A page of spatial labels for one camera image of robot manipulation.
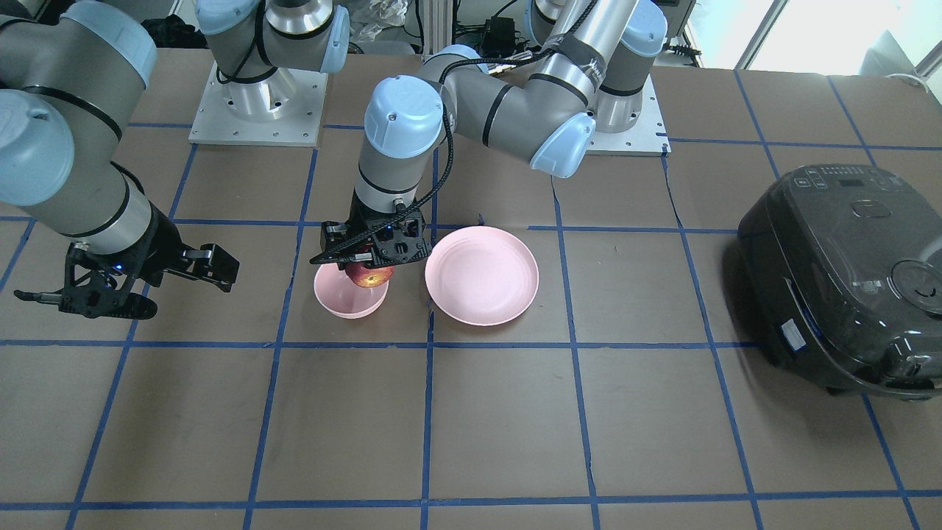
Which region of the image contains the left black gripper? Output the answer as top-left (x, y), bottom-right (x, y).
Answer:
top-left (309, 195), bottom-right (433, 269)

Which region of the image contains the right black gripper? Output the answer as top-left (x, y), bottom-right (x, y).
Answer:
top-left (15, 213), bottom-right (240, 319)

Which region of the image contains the red apple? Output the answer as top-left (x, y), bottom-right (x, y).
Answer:
top-left (344, 262), bottom-right (396, 289)

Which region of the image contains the pink bowl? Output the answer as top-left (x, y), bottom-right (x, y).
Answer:
top-left (313, 263), bottom-right (390, 319)

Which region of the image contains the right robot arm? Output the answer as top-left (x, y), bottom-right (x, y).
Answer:
top-left (1, 1), bottom-right (350, 319)

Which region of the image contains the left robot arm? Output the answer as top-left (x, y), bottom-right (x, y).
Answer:
top-left (311, 1), bottom-right (669, 269)

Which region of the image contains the pink plate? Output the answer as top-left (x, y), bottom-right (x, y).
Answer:
top-left (424, 226), bottom-right (539, 326)

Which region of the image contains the black power adapter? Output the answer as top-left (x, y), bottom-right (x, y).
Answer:
top-left (480, 16), bottom-right (516, 57)

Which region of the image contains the dark rice cooker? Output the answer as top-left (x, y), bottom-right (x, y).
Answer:
top-left (737, 164), bottom-right (941, 400)

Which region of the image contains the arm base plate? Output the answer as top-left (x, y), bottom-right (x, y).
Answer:
top-left (587, 77), bottom-right (672, 157)
top-left (188, 65), bottom-right (329, 147)

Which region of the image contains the aluminium frame post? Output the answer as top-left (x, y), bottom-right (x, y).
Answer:
top-left (418, 0), bottom-right (455, 57)

